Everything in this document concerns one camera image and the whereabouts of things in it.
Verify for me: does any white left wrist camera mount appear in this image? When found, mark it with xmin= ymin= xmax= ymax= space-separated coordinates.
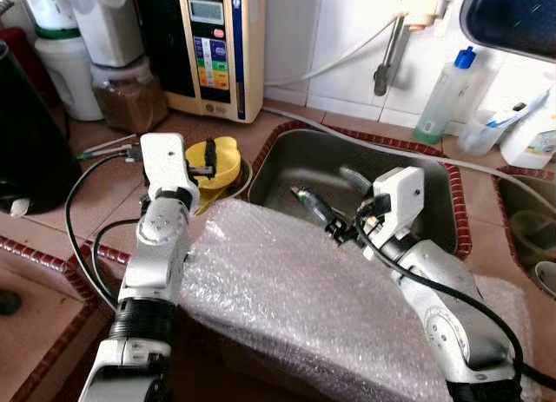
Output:
xmin=139 ymin=133 xmax=201 ymax=203

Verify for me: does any white canister with green band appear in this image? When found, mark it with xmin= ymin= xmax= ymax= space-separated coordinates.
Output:
xmin=24 ymin=0 xmax=105 ymax=122

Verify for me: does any white green stick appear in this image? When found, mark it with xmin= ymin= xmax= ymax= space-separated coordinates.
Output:
xmin=85 ymin=135 xmax=138 ymax=153
xmin=76 ymin=145 xmax=140 ymax=160
xmin=291 ymin=185 xmax=318 ymax=203

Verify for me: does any jar of brown powder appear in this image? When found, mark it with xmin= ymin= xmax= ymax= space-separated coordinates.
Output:
xmin=91 ymin=56 xmax=170 ymax=134

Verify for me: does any steel wall tap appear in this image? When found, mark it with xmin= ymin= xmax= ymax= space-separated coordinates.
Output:
xmin=374 ymin=0 xmax=448 ymax=97

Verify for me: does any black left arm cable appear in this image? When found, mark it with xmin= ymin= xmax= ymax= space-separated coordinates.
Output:
xmin=65 ymin=146 xmax=144 ymax=312

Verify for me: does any green plastic container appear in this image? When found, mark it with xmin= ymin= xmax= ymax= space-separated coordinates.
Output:
xmin=508 ymin=209 xmax=556 ymax=264

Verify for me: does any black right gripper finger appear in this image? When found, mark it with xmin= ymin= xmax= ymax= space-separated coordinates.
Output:
xmin=339 ymin=166 xmax=374 ymax=199
xmin=291 ymin=187 xmax=338 ymax=229

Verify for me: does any black electric kettle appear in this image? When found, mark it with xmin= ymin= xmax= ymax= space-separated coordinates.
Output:
xmin=0 ymin=39 xmax=83 ymax=216

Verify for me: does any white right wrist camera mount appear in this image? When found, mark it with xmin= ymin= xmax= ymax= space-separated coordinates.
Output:
xmin=369 ymin=166 xmax=427 ymax=242

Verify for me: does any grey cup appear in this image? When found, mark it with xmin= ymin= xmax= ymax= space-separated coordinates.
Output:
xmin=532 ymin=259 xmax=556 ymax=297

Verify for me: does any grey corrugated hose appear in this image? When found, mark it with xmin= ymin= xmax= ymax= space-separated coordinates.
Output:
xmin=0 ymin=0 xmax=40 ymax=16

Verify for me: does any white hose at tap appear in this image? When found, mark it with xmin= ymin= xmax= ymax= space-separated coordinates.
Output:
xmin=265 ymin=16 xmax=409 ymax=89

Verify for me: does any clear soap bottle blue cap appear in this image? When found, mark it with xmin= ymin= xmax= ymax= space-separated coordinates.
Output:
xmin=413 ymin=46 xmax=479 ymax=147

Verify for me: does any large steel sink basin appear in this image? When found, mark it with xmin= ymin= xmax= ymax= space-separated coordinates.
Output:
xmin=250 ymin=129 xmax=461 ymax=257

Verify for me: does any dark green cucumber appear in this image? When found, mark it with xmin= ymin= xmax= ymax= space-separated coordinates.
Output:
xmin=0 ymin=289 xmax=23 ymax=316

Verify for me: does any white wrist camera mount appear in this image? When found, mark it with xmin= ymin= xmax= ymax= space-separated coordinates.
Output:
xmin=369 ymin=166 xmax=427 ymax=242
xmin=139 ymin=133 xmax=201 ymax=203

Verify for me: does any dark blue tray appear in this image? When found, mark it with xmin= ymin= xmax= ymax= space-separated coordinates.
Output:
xmin=459 ymin=0 xmax=556 ymax=64

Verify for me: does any small steel sink basin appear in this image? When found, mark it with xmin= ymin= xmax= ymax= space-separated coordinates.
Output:
xmin=495 ymin=172 xmax=556 ymax=294

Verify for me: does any white plastic jug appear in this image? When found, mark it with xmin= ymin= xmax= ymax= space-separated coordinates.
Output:
xmin=65 ymin=0 xmax=147 ymax=69

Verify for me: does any bubble wrap sheet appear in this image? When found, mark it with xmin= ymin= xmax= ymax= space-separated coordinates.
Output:
xmin=178 ymin=198 xmax=533 ymax=402

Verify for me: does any steel bowl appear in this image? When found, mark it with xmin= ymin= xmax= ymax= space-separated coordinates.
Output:
xmin=193 ymin=159 xmax=253 ymax=214

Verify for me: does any beige water ionizer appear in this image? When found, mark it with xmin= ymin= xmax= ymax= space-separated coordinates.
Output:
xmin=130 ymin=0 xmax=267 ymax=125

